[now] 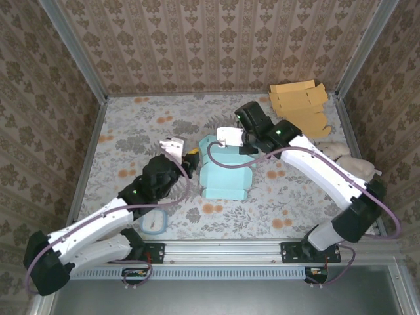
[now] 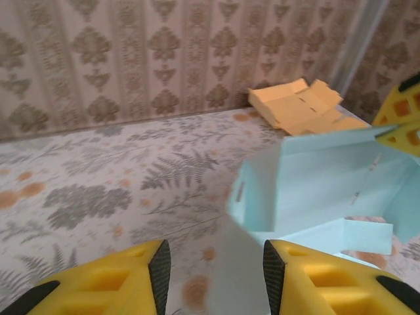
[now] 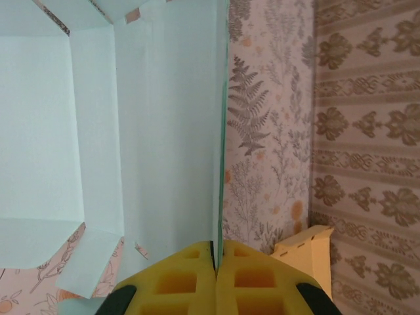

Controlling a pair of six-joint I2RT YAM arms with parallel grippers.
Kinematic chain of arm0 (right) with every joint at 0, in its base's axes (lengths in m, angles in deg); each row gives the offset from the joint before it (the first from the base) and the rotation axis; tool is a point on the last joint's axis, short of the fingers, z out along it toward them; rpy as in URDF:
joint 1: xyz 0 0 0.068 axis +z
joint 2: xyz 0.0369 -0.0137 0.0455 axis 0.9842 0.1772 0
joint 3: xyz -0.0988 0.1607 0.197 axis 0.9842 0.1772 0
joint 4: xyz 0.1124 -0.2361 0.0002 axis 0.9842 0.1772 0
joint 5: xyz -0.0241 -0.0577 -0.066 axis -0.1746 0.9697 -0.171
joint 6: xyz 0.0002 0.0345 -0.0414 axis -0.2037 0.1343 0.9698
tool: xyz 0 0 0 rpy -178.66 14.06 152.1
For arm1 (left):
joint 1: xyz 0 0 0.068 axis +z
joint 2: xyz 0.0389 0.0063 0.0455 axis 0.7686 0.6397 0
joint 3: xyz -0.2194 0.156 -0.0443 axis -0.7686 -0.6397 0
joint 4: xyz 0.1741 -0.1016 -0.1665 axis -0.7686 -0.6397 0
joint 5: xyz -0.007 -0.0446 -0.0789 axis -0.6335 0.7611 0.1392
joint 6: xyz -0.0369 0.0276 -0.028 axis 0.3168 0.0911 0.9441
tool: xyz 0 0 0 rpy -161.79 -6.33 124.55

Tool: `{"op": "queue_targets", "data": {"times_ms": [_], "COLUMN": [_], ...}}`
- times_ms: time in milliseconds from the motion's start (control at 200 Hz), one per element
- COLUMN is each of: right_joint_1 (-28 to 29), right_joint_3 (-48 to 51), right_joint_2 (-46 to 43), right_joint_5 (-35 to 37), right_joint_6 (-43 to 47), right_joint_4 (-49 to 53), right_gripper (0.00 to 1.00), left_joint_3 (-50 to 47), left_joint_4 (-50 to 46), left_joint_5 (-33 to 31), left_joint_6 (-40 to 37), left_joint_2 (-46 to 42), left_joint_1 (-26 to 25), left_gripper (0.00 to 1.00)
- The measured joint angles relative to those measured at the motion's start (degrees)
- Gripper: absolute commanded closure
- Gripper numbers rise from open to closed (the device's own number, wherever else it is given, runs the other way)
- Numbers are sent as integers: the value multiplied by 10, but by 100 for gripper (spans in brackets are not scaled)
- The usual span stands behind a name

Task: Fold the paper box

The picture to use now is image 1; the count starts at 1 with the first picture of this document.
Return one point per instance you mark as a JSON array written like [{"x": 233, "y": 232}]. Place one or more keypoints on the light blue paper box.
[{"x": 226, "y": 183}]

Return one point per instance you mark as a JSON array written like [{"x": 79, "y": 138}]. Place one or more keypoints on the orange paper box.
[{"x": 295, "y": 105}]

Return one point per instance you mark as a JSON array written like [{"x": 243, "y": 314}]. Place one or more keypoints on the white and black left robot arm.
[{"x": 85, "y": 229}]

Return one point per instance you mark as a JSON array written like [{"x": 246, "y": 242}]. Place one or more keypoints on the clear container with blue rim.
[{"x": 154, "y": 223}]

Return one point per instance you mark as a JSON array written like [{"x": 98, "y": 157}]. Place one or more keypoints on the floral table mat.
[{"x": 164, "y": 108}]

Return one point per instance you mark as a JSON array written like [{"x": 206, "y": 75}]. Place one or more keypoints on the black connector board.
[
  {"x": 134, "y": 274},
  {"x": 316, "y": 274}
]

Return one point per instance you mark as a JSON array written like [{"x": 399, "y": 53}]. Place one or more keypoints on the cream plush dog toy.
[{"x": 354, "y": 165}]

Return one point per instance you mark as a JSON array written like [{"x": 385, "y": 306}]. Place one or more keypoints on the grey metal panel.
[{"x": 229, "y": 298}]

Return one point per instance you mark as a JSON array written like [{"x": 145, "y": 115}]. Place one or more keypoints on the aluminium table side rail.
[
  {"x": 348, "y": 124},
  {"x": 96, "y": 131}
]

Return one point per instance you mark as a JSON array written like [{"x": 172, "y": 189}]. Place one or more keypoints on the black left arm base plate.
[{"x": 154, "y": 252}]

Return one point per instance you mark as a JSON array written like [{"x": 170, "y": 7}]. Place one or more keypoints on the aluminium mounting rail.
[{"x": 223, "y": 251}]

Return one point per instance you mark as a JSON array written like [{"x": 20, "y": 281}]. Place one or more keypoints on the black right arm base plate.
[{"x": 292, "y": 252}]

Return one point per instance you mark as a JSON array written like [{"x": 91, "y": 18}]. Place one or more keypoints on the aluminium frame post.
[
  {"x": 76, "y": 49},
  {"x": 366, "y": 46}
]

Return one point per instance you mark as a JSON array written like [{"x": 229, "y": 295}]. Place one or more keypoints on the aluminium frame bar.
[
  {"x": 39, "y": 306},
  {"x": 398, "y": 295}
]

